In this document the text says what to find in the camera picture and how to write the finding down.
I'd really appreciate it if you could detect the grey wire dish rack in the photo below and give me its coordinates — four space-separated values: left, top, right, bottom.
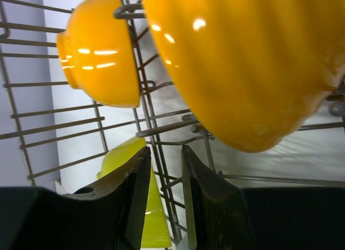
1 0 344 249

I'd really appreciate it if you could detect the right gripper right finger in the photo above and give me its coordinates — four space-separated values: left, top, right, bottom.
181 145 344 249

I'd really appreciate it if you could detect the green bowl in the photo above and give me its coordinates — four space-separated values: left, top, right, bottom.
96 137 172 248

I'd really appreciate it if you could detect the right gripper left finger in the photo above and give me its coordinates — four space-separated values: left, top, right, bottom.
1 147 151 249

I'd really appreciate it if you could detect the orange bowl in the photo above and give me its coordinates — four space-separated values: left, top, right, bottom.
56 0 140 108
142 0 344 153

